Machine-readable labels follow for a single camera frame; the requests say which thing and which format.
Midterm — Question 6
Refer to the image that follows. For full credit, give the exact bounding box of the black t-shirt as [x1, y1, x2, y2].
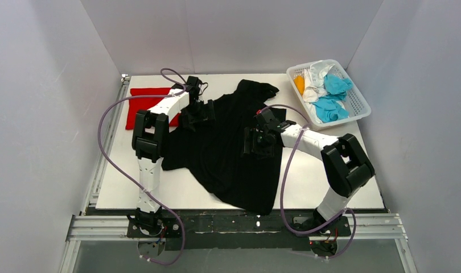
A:
[162, 80, 283, 215]

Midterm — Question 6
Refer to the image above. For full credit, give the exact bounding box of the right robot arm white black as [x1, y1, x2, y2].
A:
[242, 107, 376, 236]

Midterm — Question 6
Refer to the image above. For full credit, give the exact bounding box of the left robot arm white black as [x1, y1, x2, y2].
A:
[129, 76, 215, 237]

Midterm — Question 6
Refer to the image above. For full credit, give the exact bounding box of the red folded t-shirt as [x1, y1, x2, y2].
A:
[125, 88, 171, 130]

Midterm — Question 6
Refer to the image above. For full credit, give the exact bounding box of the orange cloth in basket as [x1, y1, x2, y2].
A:
[294, 76, 305, 96]

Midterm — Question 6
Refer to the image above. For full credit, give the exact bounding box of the light blue t-shirt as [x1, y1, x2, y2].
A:
[312, 74, 354, 123]

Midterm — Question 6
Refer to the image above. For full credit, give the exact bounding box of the white t-shirt in basket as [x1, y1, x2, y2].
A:
[301, 60, 335, 115]

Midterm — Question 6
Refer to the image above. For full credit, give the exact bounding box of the white plastic basket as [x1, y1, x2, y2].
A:
[286, 59, 371, 131]

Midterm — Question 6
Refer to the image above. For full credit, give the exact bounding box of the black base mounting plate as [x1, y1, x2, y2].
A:
[126, 209, 351, 251]

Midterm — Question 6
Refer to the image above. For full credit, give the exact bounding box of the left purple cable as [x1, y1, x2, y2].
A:
[97, 68, 209, 267]

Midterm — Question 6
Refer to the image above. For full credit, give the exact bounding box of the purple cable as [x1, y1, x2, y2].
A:
[256, 104, 357, 260]
[97, 68, 209, 267]

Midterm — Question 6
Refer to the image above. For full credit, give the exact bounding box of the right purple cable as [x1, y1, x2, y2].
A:
[256, 104, 357, 260]

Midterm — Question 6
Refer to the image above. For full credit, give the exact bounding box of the aluminium frame rail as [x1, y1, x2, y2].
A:
[59, 75, 418, 273]

